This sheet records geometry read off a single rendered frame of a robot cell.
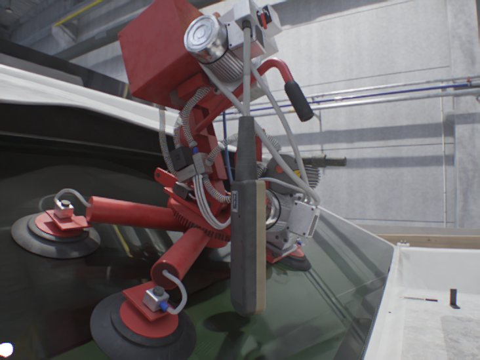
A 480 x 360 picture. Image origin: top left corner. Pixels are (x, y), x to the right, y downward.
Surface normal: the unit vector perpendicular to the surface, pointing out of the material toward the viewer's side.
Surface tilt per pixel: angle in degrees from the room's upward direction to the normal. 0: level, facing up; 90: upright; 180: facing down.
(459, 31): 90
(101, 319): 24
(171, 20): 90
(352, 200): 90
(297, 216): 81
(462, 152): 90
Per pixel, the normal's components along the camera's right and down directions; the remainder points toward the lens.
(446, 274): -0.51, -0.02
